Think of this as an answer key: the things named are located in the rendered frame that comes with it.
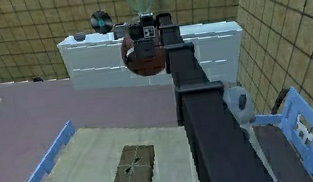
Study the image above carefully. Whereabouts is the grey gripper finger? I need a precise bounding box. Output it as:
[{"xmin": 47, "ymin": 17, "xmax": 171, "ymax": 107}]
[{"xmin": 125, "ymin": 46, "xmax": 137, "ymax": 58}]

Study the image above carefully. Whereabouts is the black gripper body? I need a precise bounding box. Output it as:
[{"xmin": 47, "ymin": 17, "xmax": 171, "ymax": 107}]
[{"xmin": 127, "ymin": 20, "xmax": 165, "ymax": 65}]

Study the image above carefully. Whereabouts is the brown basketball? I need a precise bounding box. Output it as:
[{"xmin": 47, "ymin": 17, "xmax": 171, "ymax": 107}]
[{"xmin": 118, "ymin": 32, "xmax": 168, "ymax": 80}]

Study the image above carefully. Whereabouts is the blue framed bed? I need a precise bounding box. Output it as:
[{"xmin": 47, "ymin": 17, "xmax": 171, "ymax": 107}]
[{"xmin": 0, "ymin": 83, "xmax": 313, "ymax": 182}]

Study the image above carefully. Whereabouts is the small grey box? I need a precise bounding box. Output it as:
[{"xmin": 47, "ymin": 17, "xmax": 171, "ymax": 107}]
[{"xmin": 111, "ymin": 21, "xmax": 130, "ymax": 41}]

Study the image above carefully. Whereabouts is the white chest of drawers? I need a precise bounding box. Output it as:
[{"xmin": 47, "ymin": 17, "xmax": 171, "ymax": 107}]
[{"xmin": 56, "ymin": 12, "xmax": 251, "ymax": 106}]

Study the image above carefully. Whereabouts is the small grey bowl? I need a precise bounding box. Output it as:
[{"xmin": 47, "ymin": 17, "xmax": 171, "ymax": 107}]
[{"xmin": 72, "ymin": 31, "xmax": 87, "ymax": 43}]

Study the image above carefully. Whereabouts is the white and black football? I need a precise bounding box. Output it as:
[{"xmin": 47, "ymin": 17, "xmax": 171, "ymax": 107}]
[{"xmin": 221, "ymin": 83, "xmax": 258, "ymax": 128}]

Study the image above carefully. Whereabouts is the brown wrapped parcel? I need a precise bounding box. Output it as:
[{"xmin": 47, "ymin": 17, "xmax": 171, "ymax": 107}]
[{"xmin": 105, "ymin": 141, "xmax": 160, "ymax": 182}]

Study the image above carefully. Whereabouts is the black bat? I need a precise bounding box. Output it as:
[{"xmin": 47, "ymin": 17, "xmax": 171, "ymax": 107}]
[{"xmin": 266, "ymin": 86, "xmax": 294, "ymax": 115}]

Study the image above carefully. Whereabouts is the dark brown pillow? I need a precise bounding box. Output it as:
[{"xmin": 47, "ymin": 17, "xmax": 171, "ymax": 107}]
[{"xmin": 251, "ymin": 119, "xmax": 313, "ymax": 182}]

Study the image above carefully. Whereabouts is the black vinyl record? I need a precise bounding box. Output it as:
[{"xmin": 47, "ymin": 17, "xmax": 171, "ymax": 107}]
[{"xmin": 88, "ymin": 8, "xmax": 115, "ymax": 37}]

